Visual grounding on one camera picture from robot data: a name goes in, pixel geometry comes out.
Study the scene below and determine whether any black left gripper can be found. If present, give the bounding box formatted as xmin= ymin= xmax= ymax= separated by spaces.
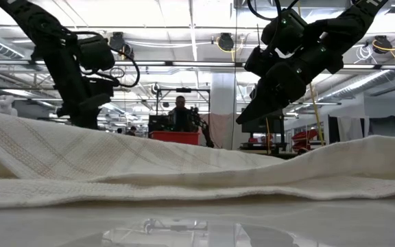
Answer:
xmin=56 ymin=78 xmax=115 ymax=130

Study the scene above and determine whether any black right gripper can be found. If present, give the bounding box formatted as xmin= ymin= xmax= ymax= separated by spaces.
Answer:
xmin=235 ymin=44 xmax=344 ymax=125

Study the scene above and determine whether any cream plaid towel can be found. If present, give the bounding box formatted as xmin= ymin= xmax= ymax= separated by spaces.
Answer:
xmin=0 ymin=108 xmax=395 ymax=209

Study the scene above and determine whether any white column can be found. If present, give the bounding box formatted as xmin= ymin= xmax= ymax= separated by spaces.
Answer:
xmin=211 ymin=72 xmax=237 ymax=116

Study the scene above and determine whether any red cart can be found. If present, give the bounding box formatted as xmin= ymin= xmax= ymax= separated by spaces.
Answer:
xmin=291 ymin=128 xmax=319 ymax=152

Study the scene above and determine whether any pink hung cloth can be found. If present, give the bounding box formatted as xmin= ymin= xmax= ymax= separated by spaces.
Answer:
xmin=200 ymin=113 xmax=235 ymax=150

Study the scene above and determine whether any small black monitor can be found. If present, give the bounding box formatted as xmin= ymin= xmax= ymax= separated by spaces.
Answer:
xmin=148 ymin=115 xmax=171 ymax=133

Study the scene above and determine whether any ceiling light strip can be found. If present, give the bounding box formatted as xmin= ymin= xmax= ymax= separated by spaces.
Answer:
xmin=0 ymin=60 xmax=395 ymax=71

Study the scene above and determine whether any white humanoid robot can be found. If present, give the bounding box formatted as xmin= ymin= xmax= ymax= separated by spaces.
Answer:
xmin=0 ymin=95 xmax=19 ymax=117

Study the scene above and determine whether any white hung cloth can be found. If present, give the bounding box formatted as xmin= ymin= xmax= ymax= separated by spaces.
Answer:
xmin=337 ymin=116 xmax=370 ymax=142

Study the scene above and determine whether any red bin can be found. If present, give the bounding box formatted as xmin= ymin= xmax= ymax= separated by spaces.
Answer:
xmin=148 ymin=130 xmax=201 ymax=146

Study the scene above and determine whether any dark grey hung cloth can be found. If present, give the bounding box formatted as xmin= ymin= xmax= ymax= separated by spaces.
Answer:
xmin=368 ymin=116 xmax=395 ymax=138

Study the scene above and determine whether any yellow cable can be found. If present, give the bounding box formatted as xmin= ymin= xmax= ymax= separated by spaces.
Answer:
xmin=307 ymin=82 xmax=326 ymax=147

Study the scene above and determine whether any black hanging cable loop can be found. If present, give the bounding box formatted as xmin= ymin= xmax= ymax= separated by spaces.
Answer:
xmin=109 ymin=67 xmax=126 ymax=80

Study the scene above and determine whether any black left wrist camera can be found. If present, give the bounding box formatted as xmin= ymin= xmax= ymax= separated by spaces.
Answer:
xmin=77 ymin=35 xmax=116 ymax=72

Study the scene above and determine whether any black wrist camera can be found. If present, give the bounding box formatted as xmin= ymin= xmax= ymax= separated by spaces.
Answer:
xmin=261 ymin=8 xmax=309 ymax=56
xmin=77 ymin=35 xmax=116 ymax=72

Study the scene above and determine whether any black left camera cable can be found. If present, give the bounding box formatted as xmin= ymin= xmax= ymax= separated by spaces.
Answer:
xmin=72 ymin=30 xmax=141 ymax=89

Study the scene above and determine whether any black camera cable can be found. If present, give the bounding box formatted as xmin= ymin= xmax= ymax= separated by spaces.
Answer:
xmin=72 ymin=30 xmax=141 ymax=89
xmin=246 ymin=0 xmax=301 ymax=21

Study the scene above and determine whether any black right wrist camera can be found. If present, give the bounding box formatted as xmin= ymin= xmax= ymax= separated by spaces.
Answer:
xmin=261 ymin=8 xmax=309 ymax=56

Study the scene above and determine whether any black ceiling cable reel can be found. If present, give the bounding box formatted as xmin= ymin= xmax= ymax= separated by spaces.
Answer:
xmin=217 ymin=32 xmax=235 ymax=52
xmin=109 ymin=32 xmax=136 ymax=61
xmin=372 ymin=35 xmax=394 ymax=55

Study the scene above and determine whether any black overhead frame rig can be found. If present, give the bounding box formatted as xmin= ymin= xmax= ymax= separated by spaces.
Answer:
xmin=155 ymin=87 xmax=212 ymax=116

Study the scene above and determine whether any black right camera cable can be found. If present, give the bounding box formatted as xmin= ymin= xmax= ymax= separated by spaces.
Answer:
xmin=246 ymin=0 xmax=301 ymax=21

